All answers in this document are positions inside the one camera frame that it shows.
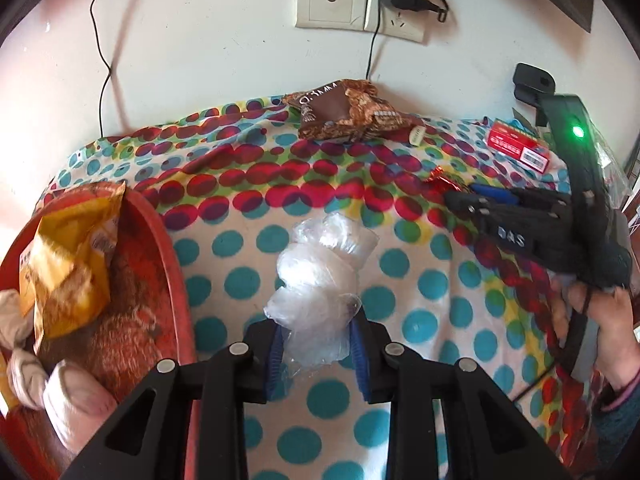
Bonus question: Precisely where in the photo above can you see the red plastic basin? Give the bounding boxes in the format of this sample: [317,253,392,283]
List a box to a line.
[0,182,198,480]

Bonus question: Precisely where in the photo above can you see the black plug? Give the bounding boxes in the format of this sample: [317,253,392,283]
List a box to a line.
[415,0,448,23]

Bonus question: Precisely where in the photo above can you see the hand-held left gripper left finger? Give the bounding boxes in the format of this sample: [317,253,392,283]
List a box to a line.
[62,321,288,480]

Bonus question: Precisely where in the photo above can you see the person's right hand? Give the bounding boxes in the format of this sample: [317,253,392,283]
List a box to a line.
[550,275,640,406]

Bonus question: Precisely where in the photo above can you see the brown snack bag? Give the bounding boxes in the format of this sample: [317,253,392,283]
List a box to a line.
[282,79,426,143]

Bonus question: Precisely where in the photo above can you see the red candy wrapper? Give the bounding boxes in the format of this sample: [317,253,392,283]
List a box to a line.
[425,170,468,196]

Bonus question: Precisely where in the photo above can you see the clear plastic wrap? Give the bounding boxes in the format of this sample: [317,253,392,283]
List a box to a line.
[595,125,632,201]

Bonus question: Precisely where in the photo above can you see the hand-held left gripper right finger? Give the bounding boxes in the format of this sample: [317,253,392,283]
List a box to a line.
[350,312,571,480]

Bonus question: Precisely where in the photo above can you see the white sock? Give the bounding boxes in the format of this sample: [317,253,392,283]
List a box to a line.
[0,289,36,348]
[42,360,118,453]
[7,347,51,411]

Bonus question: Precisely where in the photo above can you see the white power outlet plate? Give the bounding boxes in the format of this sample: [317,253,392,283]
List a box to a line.
[367,0,426,43]

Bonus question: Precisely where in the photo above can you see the polka dot blanket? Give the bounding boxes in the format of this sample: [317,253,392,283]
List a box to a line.
[35,92,631,480]

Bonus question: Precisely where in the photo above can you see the black clamp mount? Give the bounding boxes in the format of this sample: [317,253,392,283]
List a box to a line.
[512,62,558,126]

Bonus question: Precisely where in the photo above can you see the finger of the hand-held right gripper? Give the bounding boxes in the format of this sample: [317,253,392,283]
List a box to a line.
[444,191,571,226]
[467,184,573,210]

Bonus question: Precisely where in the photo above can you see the black power cable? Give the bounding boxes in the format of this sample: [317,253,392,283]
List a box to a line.
[365,30,381,83]

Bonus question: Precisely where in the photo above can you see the yellow snack bag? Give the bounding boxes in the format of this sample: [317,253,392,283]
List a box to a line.
[19,182,126,341]

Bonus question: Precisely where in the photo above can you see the red medicine box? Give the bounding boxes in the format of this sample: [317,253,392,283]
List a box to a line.
[486,119,551,176]

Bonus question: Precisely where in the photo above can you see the thin black cable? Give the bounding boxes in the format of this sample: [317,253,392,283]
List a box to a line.
[89,0,128,138]

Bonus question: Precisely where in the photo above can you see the clear plastic bag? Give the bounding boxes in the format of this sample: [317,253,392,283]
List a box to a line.
[264,212,378,368]

